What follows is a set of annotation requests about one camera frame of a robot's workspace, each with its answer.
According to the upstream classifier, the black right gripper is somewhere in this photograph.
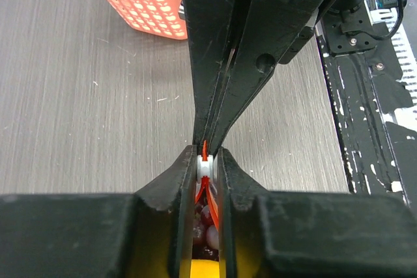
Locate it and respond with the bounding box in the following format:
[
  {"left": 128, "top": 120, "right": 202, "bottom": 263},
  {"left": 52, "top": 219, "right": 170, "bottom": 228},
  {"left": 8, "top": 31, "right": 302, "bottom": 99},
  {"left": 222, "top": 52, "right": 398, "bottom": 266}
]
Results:
[{"left": 209, "top": 0, "right": 337, "bottom": 155}]

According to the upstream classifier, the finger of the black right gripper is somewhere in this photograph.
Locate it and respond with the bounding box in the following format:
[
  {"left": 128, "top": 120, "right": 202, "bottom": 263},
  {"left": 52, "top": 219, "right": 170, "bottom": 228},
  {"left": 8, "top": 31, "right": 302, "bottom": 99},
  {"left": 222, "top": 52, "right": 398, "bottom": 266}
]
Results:
[{"left": 182, "top": 0, "right": 235, "bottom": 146}]

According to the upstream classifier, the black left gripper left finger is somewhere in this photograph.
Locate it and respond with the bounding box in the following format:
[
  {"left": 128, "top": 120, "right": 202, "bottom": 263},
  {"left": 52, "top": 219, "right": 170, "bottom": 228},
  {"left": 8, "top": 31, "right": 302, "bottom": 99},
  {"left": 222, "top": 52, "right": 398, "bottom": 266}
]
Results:
[{"left": 1, "top": 145, "right": 197, "bottom": 277}]

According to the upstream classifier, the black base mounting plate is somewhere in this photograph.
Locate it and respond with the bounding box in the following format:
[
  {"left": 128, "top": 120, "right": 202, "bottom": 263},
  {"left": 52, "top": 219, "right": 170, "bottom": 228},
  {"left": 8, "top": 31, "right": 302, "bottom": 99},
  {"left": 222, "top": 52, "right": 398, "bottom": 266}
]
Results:
[{"left": 317, "top": 7, "right": 416, "bottom": 208}]

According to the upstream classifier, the clear zip top bag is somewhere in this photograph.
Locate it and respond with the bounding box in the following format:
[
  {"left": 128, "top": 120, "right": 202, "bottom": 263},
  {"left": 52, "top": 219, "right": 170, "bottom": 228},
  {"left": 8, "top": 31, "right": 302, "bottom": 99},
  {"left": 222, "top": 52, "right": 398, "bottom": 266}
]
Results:
[{"left": 195, "top": 140, "right": 219, "bottom": 230}]

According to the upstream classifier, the white slotted cable duct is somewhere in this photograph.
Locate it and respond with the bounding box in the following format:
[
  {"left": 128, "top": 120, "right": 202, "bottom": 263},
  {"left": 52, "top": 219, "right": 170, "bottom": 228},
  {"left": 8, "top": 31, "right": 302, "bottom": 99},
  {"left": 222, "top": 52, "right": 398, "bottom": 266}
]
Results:
[{"left": 368, "top": 9, "right": 416, "bottom": 129}]

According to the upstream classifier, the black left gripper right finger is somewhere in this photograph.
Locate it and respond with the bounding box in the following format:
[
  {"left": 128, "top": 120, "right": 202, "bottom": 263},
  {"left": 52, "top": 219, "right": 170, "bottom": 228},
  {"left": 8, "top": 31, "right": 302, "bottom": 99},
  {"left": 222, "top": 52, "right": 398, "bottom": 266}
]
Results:
[{"left": 217, "top": 148, "right": 416, "bottom": 277}]

